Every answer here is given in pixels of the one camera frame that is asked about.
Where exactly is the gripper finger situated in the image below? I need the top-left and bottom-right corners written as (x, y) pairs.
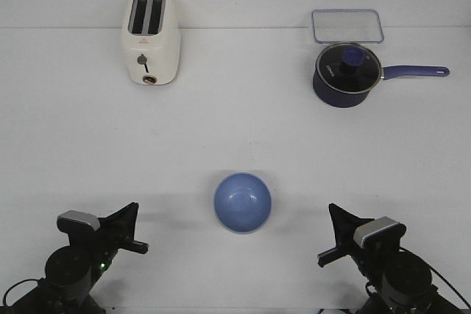
top-left (128, 202), bottom-right (139, 240)
top-left (337, 205), bottom-right (373, 244)
top-left (328, 203), bottom-right (341, 249)
top-left (99, 203), bottom-right (131, 235)

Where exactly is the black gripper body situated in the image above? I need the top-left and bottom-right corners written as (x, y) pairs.
top-left (69, 224), bottom-right (149, 277)
top-left (317, 240), bottom-right (400, 281)

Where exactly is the blue bowl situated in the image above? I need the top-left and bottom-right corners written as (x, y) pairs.
top-left (213, 173), bottom-right (272, 234)

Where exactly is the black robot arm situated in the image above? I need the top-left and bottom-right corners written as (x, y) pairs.
top-left (1, 202), bottom-right (149, 313)
top-left (317, 203), bottom-right (470, 313)

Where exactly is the dark blue saucepan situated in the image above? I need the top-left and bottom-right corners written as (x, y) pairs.
top-left (313, 65), bottom-right (450, 108)

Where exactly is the glass lid with blue knob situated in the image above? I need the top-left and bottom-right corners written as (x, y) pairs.
top-left (316, 43), bottom-right (382, 93)

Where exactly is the white two-slot toaster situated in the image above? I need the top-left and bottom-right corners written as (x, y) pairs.
top-left (121, 0), bottom-right (181, 85)

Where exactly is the clear plastic container lid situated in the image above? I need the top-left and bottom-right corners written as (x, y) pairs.
top-left (311, 9), bottom-right (384, 44)

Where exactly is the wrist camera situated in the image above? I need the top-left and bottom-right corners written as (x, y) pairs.
top-left (353, 217), bottom-right (407, 249)
top-left (57, 210), bottom-right (100, 235)

